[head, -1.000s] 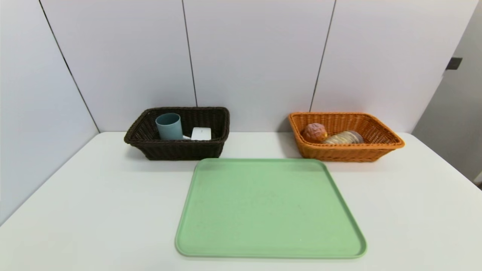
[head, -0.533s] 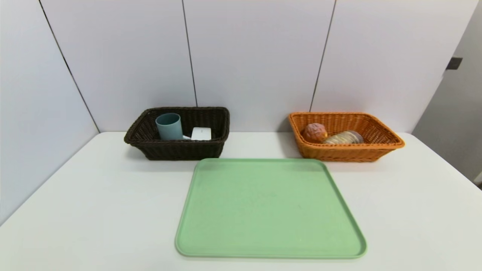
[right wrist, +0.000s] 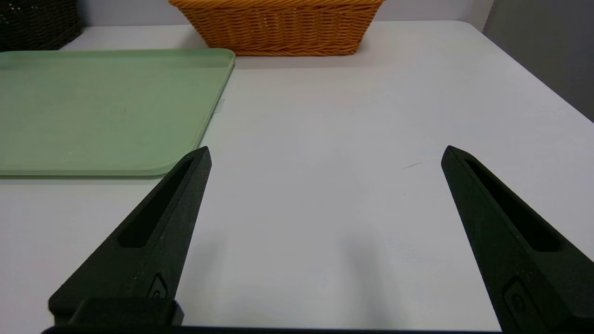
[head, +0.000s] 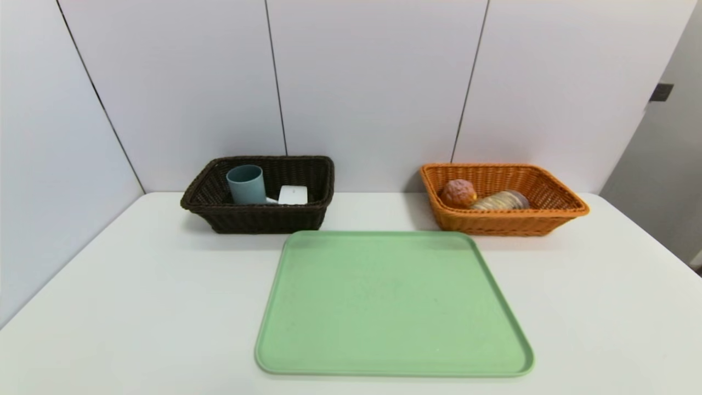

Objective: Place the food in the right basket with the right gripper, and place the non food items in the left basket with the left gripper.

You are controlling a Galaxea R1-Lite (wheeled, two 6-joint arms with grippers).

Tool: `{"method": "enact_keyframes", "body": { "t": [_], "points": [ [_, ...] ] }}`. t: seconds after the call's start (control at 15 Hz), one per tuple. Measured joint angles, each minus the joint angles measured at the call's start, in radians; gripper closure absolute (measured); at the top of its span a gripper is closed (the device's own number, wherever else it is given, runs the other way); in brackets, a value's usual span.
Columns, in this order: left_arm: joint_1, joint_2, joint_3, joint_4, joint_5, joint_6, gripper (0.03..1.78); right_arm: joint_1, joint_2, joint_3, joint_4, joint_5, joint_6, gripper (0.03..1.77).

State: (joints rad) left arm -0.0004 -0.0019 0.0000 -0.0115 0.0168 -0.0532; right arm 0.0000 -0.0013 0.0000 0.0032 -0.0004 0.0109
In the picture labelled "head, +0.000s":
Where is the white rectangular case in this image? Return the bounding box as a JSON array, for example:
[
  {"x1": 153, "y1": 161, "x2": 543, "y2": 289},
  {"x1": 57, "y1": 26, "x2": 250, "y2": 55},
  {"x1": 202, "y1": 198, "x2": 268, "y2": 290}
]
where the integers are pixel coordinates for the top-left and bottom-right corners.
[{"x1": 278, "y1": 185, "x2": 309, "y2": 206}]

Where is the blue-grey plastic cup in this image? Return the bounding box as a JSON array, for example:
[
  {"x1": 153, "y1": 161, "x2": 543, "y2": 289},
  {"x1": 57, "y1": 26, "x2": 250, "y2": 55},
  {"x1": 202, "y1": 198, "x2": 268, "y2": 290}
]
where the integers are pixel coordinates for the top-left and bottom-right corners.
[{"x1": 226, "y1": 165, "x2": 268, "y2": 205}]

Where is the round orange pastry bun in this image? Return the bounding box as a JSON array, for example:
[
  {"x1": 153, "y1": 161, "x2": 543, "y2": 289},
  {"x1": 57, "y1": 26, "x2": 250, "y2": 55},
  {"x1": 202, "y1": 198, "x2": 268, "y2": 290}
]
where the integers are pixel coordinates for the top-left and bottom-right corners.
[{"x1": 440, "y1": 179, "x2": 478, "y2": 210}]

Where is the long striped bread loaf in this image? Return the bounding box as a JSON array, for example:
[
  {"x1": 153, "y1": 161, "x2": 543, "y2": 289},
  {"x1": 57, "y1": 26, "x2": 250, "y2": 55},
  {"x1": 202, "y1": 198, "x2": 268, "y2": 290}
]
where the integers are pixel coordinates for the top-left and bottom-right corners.
[{"x1": 470, "y1": 190, "x2": 531, "y2": 211}]

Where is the dark brown wicker basket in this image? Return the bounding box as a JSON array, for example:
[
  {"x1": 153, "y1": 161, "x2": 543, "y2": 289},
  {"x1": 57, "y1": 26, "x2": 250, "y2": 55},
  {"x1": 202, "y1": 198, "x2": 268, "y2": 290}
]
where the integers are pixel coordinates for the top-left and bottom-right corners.
[{"x1": 180, "y1": 155, "x2": 336, "y2": 234}]

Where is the orange wicker basket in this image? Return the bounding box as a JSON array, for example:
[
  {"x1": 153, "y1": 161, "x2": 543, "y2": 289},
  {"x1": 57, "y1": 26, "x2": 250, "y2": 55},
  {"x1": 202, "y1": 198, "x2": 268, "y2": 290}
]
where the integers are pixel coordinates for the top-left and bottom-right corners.
[{"x1": 420, "y1": 163, "x2": 591, "y2": 237}]

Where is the light green plastic tray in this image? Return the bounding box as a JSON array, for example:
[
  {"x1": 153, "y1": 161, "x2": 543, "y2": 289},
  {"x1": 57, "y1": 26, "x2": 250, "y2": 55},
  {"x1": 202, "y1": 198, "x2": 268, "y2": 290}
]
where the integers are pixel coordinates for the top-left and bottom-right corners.
[{"x1": 254, "y1": 230, "x2": 536, "y2": 379}]

